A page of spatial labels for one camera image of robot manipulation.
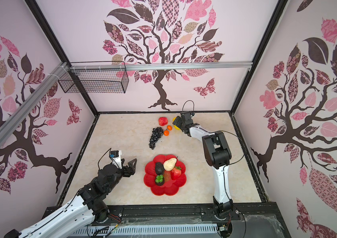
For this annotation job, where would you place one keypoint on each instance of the aluminium rail left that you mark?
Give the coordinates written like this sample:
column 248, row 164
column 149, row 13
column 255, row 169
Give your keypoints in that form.
column 10, row 125

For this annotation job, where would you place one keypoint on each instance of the dark avocado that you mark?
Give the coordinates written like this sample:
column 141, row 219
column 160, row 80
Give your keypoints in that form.
column 159, row 168

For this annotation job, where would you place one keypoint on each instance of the red flower-shaped bowl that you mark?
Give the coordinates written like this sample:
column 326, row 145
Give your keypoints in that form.
column 170, row 187

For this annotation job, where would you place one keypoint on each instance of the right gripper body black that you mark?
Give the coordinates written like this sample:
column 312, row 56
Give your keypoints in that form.
column 182, row 122

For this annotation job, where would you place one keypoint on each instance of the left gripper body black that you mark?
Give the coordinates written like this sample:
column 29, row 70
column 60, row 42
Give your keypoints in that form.
column 124, row 172

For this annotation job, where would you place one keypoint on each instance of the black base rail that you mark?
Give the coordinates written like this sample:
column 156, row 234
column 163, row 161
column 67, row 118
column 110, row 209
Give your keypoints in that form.
column 204, row 211

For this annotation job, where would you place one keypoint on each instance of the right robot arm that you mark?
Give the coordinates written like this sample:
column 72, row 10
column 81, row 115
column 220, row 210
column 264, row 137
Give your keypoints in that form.
column 217, row 155

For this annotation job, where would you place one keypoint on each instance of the cream pear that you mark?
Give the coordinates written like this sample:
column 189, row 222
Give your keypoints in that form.
column 169, row 164

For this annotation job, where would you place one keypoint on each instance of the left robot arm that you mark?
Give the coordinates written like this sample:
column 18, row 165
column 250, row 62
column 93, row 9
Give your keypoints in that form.
column 85, row 207

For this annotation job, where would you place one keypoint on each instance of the black grape bunch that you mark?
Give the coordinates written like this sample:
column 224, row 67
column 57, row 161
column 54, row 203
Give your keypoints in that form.
column 157, row 133

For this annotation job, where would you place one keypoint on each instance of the aluminium rail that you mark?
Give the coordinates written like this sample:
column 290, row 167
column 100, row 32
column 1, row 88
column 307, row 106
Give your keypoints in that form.
column 166, row 66
column 10, row 125

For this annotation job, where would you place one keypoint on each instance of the white slotted cable duct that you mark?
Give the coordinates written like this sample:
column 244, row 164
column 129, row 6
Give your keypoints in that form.
column 148, row 231

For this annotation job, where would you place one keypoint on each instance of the black wire basket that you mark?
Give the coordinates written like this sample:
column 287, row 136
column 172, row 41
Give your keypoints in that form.
column 95, row 77

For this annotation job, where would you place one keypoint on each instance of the yellow lemon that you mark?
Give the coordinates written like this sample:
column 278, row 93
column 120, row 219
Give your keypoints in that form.
column 177, row 128

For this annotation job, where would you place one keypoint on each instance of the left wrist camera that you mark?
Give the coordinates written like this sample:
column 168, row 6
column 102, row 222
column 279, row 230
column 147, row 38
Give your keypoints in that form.
column 115, row 156

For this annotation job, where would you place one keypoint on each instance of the red strawberry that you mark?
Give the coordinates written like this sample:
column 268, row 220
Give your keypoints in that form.
column 176, row 172

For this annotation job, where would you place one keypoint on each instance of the aluminium rail back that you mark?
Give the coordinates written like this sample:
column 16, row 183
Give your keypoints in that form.
column 166, row 66

